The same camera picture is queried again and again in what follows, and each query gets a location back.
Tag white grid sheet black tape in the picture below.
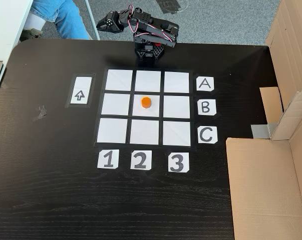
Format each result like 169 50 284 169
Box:
92 67 197 151

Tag brown cardboard screen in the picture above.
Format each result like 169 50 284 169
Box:
225 0 302 240

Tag clear tape scraps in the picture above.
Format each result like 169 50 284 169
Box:
32 105 48 121

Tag paper sheet with arrow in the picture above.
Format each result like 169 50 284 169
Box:
65 72 96 109

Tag paper sheet letter B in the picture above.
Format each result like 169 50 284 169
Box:
197 99 217 116

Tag white metal desk leg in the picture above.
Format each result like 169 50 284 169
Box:
84 0 101 41

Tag person's leg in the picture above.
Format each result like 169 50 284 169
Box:
20 0 91 41

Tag white desk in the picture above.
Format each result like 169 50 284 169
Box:
0 0 34 106

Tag red white servo cable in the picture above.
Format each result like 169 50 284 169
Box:
127 4 139 33
150 21 175 42

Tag paper sheet number 3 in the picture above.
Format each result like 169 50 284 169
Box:
167 152 190 173

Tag paper sheet number 1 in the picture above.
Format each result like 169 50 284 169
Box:
97 149 120 170

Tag paper sheet letter A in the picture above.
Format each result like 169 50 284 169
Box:
196 76 215 93

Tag paper sheet letter C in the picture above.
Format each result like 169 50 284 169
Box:
197 126 218 145

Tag black tape patch on carpet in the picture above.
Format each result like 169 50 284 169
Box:
157 0 189 15

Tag paper sheet number 2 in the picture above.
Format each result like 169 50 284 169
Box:
130 149 153 171

